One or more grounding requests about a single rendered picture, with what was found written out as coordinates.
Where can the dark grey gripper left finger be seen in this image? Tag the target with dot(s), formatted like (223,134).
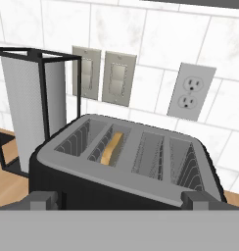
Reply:
(39,200)

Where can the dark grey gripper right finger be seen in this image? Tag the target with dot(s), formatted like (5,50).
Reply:
(200,200)

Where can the black and grey four-slot toaster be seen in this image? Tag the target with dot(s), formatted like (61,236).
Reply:
(124,163)

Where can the slice of bread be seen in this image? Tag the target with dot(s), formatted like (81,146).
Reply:
(111,148)

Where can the grey wall power outlet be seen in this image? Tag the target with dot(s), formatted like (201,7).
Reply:
(191,92)

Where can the grey light switch plate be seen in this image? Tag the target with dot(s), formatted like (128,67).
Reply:
(87,72)
(119,78)

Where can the dark wall cabinet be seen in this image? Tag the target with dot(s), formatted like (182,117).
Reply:
(196,3)

